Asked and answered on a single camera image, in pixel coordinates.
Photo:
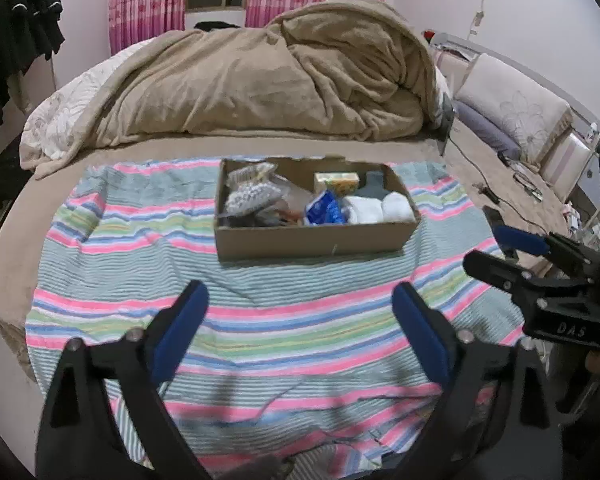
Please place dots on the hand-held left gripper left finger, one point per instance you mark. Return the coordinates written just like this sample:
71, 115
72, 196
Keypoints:
180, 330

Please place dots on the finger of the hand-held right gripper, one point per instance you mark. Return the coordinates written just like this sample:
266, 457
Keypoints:
522, 241
500, 270

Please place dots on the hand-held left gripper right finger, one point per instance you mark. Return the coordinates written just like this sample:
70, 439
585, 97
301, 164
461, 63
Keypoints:
420, 335

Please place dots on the white sock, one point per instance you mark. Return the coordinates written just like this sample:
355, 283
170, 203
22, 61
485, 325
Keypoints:
362, 209
397, 207

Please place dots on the brown cardboard box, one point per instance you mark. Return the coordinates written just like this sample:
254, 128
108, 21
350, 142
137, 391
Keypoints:
310, 242

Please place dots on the grey knit cloth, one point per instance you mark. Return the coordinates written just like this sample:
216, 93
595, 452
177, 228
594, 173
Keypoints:
374, 185

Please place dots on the blue tissue pack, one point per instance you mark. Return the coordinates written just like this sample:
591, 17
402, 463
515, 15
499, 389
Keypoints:
325, 210

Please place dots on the bread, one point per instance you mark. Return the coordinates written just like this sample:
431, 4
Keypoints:
292, 202

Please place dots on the cotton swab bag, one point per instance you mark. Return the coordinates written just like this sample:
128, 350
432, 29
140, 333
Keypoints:
250, 172

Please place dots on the yellow green tissue pack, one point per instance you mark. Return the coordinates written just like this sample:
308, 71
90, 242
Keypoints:
335, 182

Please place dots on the black phone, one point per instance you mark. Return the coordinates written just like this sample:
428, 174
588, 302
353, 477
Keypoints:
492, 217

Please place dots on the striped blanket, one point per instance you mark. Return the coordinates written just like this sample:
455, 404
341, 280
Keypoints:
280, 310

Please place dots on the grey pillow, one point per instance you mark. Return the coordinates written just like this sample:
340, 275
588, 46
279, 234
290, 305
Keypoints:
480, 127

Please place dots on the white embroidered cushion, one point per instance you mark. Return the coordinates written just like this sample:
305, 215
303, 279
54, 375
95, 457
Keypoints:
515, 100

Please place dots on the tablet on stand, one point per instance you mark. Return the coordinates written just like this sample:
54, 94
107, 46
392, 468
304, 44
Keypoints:
446, 120

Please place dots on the bed headboard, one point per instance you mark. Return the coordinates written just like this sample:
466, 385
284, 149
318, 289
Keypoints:
530, 62

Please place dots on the bed with taupe sheet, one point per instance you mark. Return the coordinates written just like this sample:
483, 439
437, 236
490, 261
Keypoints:
10, 240

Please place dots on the white floral quilt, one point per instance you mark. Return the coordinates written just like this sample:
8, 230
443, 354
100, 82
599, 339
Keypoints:
65, 110

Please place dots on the beige comforter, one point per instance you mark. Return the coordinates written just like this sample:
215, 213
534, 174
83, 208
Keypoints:
260, 75

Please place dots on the black hanging clothes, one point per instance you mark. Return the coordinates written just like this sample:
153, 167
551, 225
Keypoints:
15, 20

